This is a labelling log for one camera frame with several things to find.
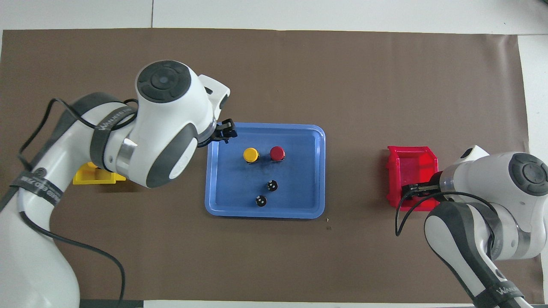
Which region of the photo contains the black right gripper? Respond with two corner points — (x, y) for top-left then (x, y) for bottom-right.
(409, 171), (444, 201)

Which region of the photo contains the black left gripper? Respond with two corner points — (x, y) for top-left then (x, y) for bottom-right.
(198, 118), (238, 148)

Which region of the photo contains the blue plastic tray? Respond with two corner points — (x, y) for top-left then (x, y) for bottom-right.
(205, 123), (326, 219)

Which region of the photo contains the red plastic bin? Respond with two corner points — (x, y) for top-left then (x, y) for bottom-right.
(387, 145), (441, 213)

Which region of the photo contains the brown paper table mat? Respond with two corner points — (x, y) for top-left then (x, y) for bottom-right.
(0, 28), (544, 302)

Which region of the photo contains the yellow plastic bin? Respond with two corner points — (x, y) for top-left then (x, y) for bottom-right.
(72, 161), (128, 185)

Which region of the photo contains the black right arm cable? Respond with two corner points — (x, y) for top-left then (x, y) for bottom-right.
(394, 184), (514, 261)

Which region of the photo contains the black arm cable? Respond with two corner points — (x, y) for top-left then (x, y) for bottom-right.
(17, 98), (140, 308)
(394, 184), (514, 261)

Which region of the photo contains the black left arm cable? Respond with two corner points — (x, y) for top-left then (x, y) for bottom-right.
(17, 98), (140, 308)

